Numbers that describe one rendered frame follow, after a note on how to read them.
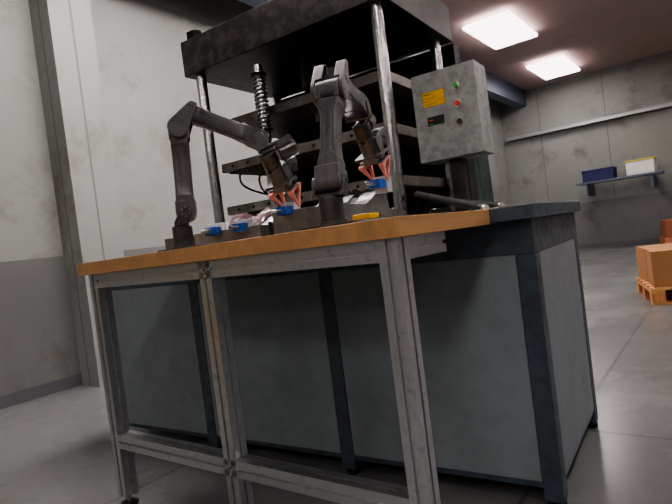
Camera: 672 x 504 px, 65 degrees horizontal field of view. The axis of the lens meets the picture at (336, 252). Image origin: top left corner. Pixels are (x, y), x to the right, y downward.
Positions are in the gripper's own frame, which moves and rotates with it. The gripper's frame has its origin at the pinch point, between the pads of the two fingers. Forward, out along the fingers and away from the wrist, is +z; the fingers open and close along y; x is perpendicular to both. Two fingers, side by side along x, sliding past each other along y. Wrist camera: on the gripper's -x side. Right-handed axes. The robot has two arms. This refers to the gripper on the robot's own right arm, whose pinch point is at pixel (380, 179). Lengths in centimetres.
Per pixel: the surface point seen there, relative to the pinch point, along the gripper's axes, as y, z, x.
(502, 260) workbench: -41, 19, 28
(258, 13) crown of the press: 87, -64, -97
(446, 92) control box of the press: 0, -3, -83
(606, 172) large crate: 29, 382, -823
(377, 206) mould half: 10.4, 13.6, -9.0
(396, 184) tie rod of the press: 24, 24, -54
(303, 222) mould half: 23.2, 2.9, 18.0
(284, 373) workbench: 39, 47, 43
